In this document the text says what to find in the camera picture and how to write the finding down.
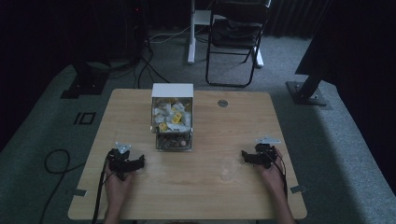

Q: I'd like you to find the person's left hand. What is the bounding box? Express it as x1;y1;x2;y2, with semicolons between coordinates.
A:
104;162;135;203

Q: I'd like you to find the black looped floor cable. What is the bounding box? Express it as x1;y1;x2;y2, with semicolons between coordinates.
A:
38;148;87;224

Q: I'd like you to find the black floor cable bundle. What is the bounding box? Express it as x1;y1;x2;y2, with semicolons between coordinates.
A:
132;36;171;90

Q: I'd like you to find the person's right hand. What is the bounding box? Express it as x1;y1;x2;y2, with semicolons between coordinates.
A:
257;147;286;189

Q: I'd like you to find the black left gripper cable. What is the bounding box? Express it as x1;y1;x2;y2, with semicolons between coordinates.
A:
92;155;117;224

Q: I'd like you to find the black folding chair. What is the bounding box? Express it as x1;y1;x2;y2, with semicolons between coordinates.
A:
205;0;271;89

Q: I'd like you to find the clear plastic bag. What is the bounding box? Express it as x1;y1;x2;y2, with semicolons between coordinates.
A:
219;157;242;182

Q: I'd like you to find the black stand with square base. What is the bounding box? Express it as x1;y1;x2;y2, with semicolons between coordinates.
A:
60;59;110;100

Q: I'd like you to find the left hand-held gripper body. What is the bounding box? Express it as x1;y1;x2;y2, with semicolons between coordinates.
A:
106;141;139;182

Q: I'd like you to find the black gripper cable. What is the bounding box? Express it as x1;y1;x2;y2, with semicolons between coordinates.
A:
264;148;289;200
92;155;117;224

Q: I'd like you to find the black slanted stand, bolted base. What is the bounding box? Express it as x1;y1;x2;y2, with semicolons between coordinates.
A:
285;0;332;107

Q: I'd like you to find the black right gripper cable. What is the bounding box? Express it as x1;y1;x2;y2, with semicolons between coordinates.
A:
264;148;289;200

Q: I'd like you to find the dark curtain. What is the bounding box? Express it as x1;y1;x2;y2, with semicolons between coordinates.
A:
266;0;332;39

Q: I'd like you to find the pile of dark packets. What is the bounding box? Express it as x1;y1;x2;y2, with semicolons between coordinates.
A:
157;133;191;150

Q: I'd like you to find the white floor cable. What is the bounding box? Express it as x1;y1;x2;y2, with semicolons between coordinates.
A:
148;25;192;45

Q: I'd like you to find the pile of white yellow sachets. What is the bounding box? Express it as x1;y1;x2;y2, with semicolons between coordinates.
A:
153;97;192;133

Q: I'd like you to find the white desk leg frame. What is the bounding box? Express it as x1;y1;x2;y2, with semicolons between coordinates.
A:
186;0;265;69

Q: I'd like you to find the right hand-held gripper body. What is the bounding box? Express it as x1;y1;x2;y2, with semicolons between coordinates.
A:
250;135;282;170

